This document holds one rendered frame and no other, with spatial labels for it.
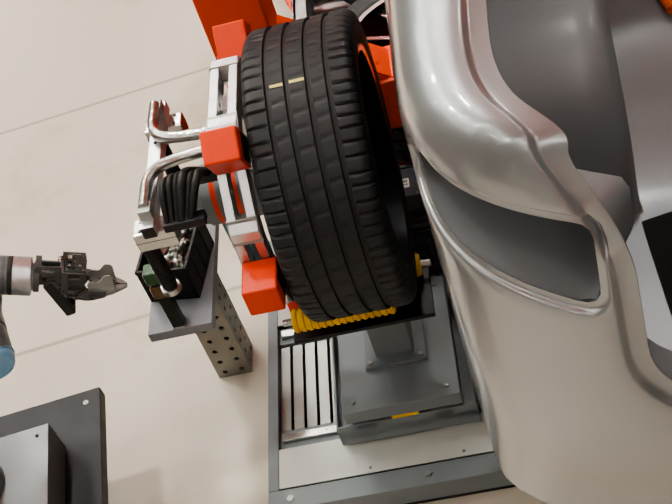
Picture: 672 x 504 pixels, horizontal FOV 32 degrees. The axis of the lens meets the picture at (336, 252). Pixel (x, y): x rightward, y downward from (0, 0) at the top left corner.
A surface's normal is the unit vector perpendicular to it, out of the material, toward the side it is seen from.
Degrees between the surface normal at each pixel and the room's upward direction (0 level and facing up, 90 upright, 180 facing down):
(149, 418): 0
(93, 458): 0
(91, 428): 0
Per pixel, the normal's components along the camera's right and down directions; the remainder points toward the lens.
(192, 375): -0.25, -0.67
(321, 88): -0.22, -0.36
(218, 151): -0.18, -0.14
